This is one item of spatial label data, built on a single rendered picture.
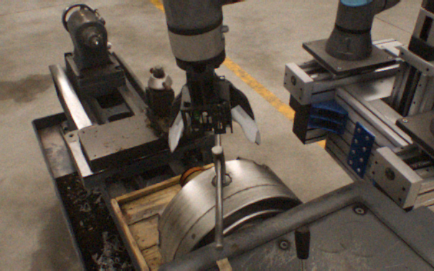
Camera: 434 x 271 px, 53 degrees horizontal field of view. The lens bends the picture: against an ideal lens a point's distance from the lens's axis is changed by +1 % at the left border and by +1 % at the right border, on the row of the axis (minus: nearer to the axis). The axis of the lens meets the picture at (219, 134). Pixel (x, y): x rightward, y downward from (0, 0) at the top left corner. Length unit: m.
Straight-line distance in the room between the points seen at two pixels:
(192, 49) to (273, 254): 0.35
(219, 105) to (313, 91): 0.88
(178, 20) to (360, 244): 0.46
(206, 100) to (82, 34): 1.27
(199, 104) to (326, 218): 0.32
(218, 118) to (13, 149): 2.64
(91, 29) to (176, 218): 1.13
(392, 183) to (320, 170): 1.64
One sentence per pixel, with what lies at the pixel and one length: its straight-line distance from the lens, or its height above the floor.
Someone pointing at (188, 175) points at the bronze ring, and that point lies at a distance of 1.06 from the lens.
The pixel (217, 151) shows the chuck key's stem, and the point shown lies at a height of 1.32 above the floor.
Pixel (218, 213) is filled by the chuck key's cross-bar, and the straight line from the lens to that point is 0.68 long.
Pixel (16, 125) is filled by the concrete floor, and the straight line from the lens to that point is 3.41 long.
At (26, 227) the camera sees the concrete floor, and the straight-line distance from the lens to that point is 2.62.
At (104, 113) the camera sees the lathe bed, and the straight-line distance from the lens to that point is 1.80.
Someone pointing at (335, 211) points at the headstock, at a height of 1.25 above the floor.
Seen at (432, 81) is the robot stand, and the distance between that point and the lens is 1.37.
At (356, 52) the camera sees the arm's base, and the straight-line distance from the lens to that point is 1.48.
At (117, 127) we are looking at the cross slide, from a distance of 1.48.
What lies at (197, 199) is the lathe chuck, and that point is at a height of 1.22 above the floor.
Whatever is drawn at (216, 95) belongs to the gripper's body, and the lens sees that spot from 0.61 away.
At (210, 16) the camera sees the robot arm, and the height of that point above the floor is 1.62.
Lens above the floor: 1.83
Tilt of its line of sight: 38 degrees down
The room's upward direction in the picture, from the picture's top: straight up
